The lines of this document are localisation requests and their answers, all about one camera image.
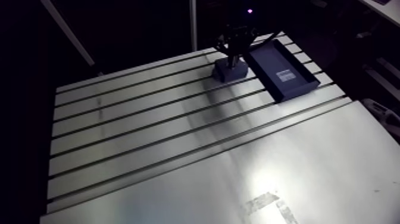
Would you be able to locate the pale slanted post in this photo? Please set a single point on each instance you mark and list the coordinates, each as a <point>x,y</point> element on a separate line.
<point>67,31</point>

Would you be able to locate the pale upright post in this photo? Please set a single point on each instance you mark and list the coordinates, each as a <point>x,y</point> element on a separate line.
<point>193,25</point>

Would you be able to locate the dark blue-grey housing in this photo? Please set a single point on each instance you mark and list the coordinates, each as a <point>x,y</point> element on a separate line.
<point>225,72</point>

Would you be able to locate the dark blue-grey tray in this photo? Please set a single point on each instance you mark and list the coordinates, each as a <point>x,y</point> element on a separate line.
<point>278,70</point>

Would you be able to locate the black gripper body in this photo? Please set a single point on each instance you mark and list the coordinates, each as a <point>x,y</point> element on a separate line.
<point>237,39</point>

